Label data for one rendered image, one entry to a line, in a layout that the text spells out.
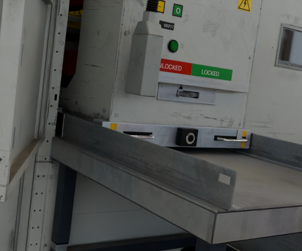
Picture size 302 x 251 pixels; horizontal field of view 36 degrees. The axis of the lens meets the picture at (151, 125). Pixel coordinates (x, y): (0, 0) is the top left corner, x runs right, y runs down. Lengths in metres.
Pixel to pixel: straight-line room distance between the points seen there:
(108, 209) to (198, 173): 0.67
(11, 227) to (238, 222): 0.71
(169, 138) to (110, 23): 0.35
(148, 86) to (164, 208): 0.34
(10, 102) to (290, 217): 0.54
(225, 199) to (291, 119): 1.17
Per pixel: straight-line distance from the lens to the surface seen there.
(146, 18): 1.13
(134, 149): 1.02
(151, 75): 1.11
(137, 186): 0.95
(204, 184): 0.84
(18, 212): 1.36
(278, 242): 1.48
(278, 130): 1.89
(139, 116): 1.23
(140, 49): 1.11
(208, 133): 1.38
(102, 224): 1.49
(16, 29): 0.70
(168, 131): 1.28
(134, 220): 1.55
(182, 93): 1.28
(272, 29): 1.81
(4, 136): 0.71
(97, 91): 1.25
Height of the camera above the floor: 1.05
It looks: 6 degrees down
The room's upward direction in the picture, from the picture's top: 7 degrees clockwise
